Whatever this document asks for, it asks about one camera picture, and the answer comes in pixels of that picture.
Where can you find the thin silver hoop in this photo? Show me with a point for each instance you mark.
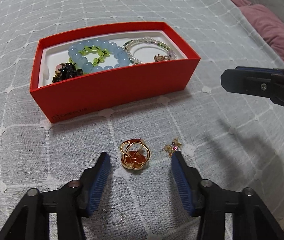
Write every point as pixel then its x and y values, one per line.
pixel 103 211

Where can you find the black hair claw clip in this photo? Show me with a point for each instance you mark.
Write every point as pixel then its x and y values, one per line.
pixel 67 72

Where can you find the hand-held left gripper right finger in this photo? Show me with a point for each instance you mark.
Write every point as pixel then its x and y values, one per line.
pixel 182 180

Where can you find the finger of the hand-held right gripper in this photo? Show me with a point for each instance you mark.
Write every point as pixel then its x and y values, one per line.
pixel 269 70
pixel 244 82

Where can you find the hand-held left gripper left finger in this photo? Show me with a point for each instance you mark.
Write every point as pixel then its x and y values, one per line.
pixel 98 180

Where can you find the gold flower earring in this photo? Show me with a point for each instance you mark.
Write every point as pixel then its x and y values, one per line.
pixel 168 148

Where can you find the pink pillow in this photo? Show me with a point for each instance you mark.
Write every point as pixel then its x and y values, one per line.
pixel 269 27

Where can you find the small gold charm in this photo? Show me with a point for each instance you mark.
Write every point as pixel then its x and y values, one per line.
pixel 160 58

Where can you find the red cardboard box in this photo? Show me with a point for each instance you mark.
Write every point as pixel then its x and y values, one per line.
pixel 107 92

